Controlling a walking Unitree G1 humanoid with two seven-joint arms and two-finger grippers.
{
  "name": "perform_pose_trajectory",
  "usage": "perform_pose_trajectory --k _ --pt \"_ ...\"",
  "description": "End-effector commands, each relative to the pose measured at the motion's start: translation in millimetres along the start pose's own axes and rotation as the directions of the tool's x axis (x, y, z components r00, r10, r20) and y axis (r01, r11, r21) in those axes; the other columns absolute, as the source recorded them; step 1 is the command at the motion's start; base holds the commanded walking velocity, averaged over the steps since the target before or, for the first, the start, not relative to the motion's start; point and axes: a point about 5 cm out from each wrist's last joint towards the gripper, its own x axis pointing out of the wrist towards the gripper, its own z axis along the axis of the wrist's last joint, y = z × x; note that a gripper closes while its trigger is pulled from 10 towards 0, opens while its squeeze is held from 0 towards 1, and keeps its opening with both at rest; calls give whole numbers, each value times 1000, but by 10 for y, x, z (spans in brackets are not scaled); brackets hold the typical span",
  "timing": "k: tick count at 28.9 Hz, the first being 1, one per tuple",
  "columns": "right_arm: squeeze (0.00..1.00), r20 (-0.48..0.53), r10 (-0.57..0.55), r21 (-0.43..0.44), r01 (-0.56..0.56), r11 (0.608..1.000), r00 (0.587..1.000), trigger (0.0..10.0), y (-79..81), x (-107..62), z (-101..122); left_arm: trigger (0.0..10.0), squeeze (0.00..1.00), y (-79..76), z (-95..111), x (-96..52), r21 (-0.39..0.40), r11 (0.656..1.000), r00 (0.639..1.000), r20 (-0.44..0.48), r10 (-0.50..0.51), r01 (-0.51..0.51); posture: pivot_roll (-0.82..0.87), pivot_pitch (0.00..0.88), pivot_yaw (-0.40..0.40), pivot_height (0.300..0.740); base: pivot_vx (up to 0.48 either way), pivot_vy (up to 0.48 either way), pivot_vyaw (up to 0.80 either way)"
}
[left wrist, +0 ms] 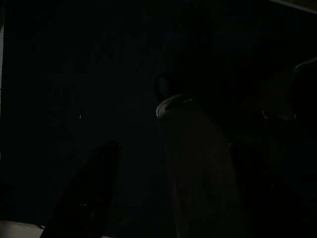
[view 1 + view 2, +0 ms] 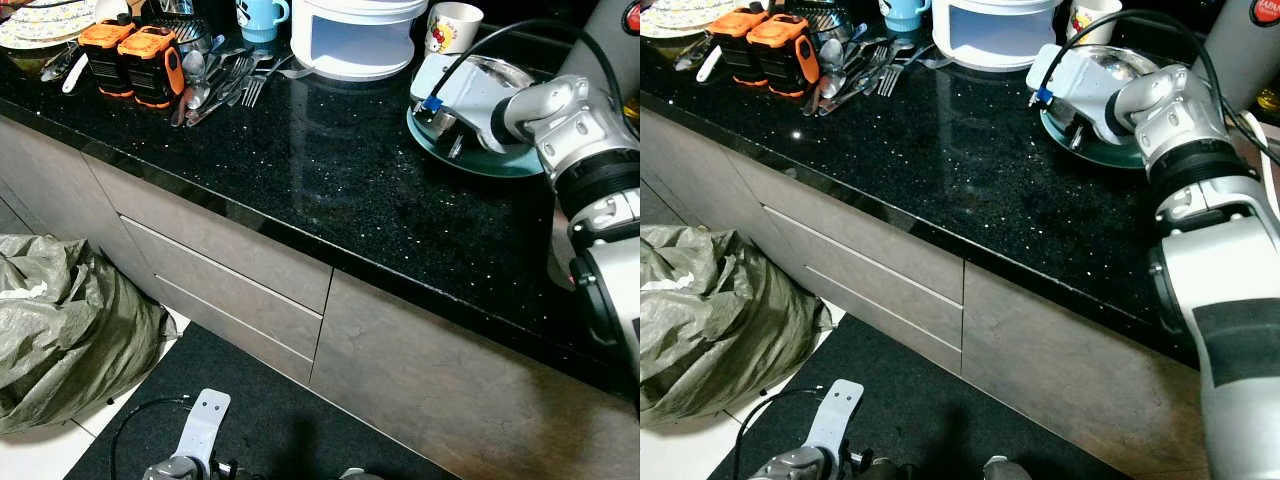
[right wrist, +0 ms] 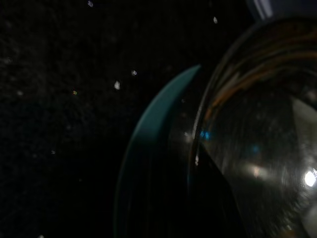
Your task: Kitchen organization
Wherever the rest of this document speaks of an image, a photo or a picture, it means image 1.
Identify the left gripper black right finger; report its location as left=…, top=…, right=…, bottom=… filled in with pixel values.
left=230, top=142, right=298, bottom=238

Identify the grey robot right leg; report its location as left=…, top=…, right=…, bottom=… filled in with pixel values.
left=261, top=57, right=317, bottom=122

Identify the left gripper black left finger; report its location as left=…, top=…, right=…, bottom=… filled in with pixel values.
left=43, top=141, right=122, bottom=238

